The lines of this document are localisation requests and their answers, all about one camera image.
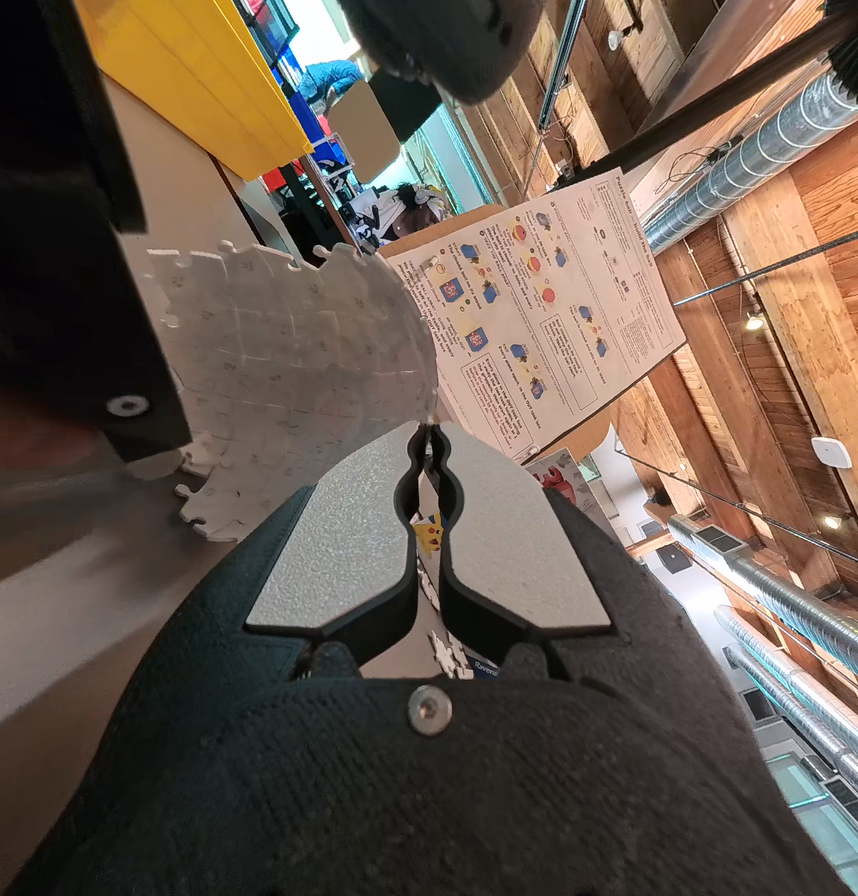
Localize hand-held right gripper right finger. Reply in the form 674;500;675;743
432;420;612;662

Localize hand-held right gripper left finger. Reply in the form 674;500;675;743
245;420;430;662

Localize puzzle pieces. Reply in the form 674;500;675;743
416;560;475;680

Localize partly built puzzle ball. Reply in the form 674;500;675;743
145;241;440;543

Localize yellow plastic bin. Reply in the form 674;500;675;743
72;0;314;183

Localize printed instruction sheet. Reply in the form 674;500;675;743
387;168;687;463

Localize blue plastic bin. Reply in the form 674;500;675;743
285;91;332;151

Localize black metal pole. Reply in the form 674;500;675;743
555;14;850;190

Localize silver ventilation duct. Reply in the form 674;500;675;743
642;70;858;256
670;514;858;687
716;605;858;792

